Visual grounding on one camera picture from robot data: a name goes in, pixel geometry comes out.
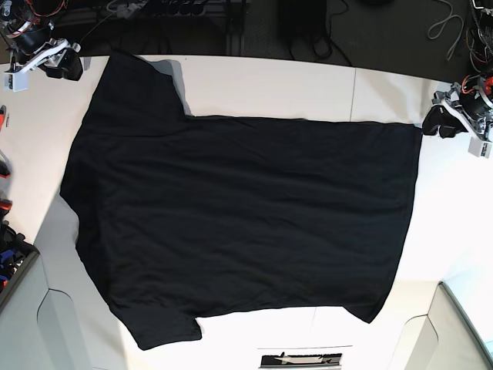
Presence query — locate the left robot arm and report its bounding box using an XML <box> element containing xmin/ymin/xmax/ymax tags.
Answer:
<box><xmin>422</xmin><ymin>1</ymin><xmax>492</xmax><ymax>143</ymax></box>

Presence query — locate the black t-shirt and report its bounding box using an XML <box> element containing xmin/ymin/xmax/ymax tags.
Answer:
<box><xmin>60</xmin><ymin>52</ymin><xmax>422</xmax><ymax>350</ymax></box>

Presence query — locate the white cable bundle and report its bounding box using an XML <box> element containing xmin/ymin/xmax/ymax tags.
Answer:
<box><xmin>426</xmin><ymin>0</ymin><xmax>469</xmax><ymax>62</ymax></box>

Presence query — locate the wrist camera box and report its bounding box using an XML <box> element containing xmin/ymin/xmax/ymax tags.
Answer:
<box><xmin>3</xmin><ymin>72</ymin><xmax>29</xmax><ymax>93</ymax></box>
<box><xmin>468</xmin><ymin>137</ymin><xmax>492</xmax><ymax>159</ymax></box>

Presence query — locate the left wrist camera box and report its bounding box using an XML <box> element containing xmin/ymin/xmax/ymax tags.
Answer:
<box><xmin>468</xmin><ymin>137</ymin><xmax>492</xmax><ymax>159</ymax></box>

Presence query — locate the pile of orange black tools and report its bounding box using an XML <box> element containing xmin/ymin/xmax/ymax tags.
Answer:
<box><xmin>0</xmin><ymin>104</ymin><xmax>30</xmax><ymax>288</ymax></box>

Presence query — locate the printed paper sheet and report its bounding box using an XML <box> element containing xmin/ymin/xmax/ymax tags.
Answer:
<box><xmin>258</xmin><ymin>345</ymin><xmax>353</xmax><ymax>369</ymax></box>

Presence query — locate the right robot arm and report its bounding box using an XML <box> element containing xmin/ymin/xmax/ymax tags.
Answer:
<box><xmin>1</xmin><ymin>1</ymin><xmax>83</xmax><ymax>92</ymax></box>

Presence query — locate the grey left corner panel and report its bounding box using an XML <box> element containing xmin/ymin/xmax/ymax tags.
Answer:
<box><xmin>0</xmin><ymin>250</ymin><xmax>92</xmax><ymax>370</ymax></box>

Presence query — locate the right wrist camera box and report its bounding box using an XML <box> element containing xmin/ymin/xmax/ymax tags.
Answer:
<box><xmin>3</xmin><ymin>72</ymin><xmax>29</xmax><ymax>93</ymax></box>

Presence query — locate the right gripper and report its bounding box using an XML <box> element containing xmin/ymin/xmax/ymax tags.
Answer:
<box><xmin>7</xmin><ymin>22</ymin><xmax>83</xmax><ymax>81</ymax></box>

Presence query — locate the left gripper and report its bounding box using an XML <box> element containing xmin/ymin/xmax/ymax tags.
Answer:
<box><xmin>421</xmin><ymin>79</ymin><xmax>492</xmax><ymax>141</ymax></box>

